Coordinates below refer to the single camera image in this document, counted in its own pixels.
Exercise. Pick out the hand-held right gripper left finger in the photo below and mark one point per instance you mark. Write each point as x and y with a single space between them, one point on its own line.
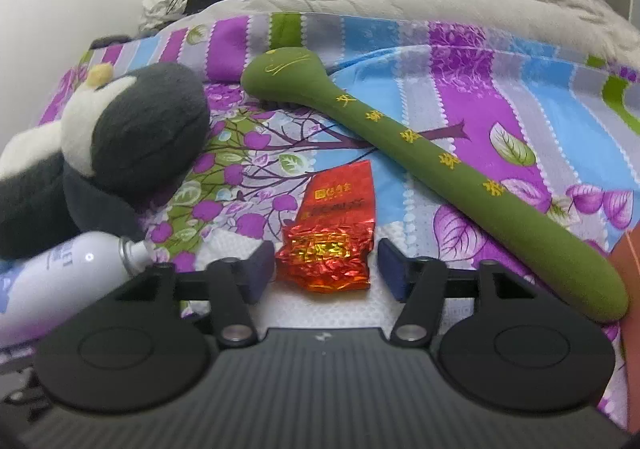
257 274

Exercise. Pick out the white garment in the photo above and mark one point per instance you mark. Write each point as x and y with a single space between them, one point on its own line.
160 9

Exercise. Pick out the striped floral bedsheet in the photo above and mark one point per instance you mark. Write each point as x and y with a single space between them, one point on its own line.
500 94

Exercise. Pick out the pink cardboard box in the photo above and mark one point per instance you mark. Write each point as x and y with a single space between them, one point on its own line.
631 269

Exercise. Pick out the grey penguin plush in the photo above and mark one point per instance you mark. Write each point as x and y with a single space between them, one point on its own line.
140 129

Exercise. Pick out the grey duvet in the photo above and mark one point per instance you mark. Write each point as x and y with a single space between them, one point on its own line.
450 9

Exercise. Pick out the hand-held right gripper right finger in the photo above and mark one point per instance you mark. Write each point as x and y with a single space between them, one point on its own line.
395 271

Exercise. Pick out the green long plush toy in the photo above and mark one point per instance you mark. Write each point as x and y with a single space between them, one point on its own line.
450 164

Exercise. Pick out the white spray bottle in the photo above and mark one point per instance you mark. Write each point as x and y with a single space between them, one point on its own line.
60 274

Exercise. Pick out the red foil packet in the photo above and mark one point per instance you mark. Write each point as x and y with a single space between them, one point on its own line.
325 229

